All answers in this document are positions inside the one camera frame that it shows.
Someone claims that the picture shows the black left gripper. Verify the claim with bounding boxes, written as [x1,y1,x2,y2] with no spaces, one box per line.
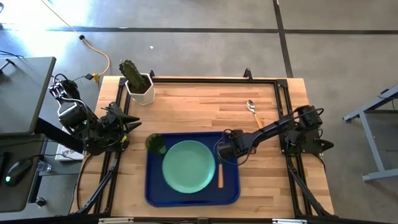
[104,105,143,138]

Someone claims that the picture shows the green textured plastic cup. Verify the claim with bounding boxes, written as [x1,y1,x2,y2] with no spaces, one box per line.
[145,133,168,156]

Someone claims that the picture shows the fork with wooden handle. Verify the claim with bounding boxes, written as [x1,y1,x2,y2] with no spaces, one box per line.
[217,163,224,189]

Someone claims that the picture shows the spoon with wooden handle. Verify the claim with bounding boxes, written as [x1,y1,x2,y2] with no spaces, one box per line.
[246,99,265,129]

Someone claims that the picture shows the teal round plate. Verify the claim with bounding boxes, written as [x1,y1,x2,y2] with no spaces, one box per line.
[161,139,216,194]

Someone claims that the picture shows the blue plastic tray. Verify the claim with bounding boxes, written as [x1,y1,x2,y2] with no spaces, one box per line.
[144,131,242,208]

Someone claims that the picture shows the white faceted plant pot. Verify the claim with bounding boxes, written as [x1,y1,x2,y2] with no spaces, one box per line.
[124,73,155,106]

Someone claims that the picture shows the white printed box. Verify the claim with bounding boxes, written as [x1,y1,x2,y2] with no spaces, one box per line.
[55,126,85,162]

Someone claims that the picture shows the clear water bottle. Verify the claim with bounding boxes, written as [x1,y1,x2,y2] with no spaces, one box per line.
[37,160,52,173]

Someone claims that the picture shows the light grey desk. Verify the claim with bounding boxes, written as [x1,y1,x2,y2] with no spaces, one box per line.
[0,56,57,136]

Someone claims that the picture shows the black computer mouse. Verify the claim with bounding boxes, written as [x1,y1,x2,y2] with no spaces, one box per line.
[4,157,32,187]

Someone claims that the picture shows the grey metal table stand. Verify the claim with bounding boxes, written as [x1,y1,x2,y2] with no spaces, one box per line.
[342,85,398,183]

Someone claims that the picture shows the dark grey desk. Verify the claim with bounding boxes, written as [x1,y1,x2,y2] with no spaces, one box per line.
[0,133,47,214]

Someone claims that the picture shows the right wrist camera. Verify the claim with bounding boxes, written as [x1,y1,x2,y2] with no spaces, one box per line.
[228,128,245,140]

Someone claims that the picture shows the yellow extension cable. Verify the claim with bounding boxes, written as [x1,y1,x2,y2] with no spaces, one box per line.
[40,0,111,83]

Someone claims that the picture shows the black aluminium table frame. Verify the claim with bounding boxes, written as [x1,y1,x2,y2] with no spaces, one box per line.
[70,70,335,218]

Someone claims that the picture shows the grey desk crank handle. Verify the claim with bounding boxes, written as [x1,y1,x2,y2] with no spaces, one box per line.
[0,57,16,75]

